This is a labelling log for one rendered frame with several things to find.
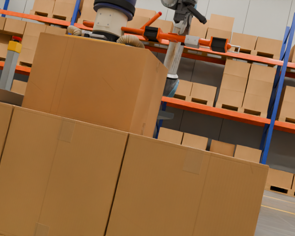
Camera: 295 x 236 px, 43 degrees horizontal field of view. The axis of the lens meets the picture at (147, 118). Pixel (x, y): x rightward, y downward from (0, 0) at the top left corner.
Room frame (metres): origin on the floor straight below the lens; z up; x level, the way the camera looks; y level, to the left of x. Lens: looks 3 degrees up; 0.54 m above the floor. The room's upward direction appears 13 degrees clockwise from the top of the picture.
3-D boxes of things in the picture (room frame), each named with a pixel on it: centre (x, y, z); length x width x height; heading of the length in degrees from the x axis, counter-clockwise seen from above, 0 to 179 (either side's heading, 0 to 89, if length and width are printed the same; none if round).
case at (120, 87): (2.01, 0.29, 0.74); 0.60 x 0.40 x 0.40; 72
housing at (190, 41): (1.88, -0.13, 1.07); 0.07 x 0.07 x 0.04; 74
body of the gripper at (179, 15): (1.91, -0.06, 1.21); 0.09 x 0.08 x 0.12; 74
